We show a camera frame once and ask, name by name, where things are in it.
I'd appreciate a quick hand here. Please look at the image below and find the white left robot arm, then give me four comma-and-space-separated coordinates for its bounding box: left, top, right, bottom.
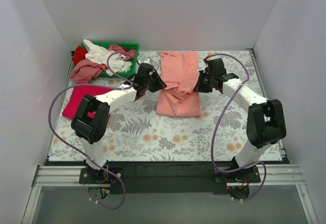
71, 63, 167, 183

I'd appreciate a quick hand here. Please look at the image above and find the dusty pink crumpled t-shirt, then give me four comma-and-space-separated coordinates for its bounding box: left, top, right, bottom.
70, 59, 107, 83

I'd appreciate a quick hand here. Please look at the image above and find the salmon pink t-shirt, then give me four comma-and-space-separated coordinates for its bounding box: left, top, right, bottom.
156, 51, 201, 117

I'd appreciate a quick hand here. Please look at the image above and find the green plastic bin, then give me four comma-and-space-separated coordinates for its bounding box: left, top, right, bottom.
72, 39, 140, 78

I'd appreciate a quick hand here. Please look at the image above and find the mauve crumpled t-shirt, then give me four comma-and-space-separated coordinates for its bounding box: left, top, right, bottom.
108, 44, 136, 61

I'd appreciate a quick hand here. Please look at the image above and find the floral patterned table mat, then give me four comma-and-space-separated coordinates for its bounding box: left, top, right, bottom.
48, 50, 284, 161

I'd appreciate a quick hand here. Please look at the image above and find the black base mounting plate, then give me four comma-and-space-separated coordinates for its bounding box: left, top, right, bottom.
78, 161, 262, 194

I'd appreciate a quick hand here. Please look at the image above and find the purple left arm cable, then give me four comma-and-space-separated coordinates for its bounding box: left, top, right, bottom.
48, 52, 143, 209

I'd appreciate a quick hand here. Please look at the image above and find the red crumpled t-shirt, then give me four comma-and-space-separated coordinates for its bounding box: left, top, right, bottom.
71, 46, 88, 66

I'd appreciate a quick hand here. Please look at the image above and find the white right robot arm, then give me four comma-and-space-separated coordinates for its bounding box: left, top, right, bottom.
194, 53, 287, 182

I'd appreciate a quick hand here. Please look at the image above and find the white crumpled t-shirt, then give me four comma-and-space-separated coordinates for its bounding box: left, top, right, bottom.
83, 39, 132, 73

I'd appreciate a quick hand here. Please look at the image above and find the folded magenta t-shirt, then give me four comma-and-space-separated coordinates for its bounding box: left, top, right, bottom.
62, 86, 112, 120

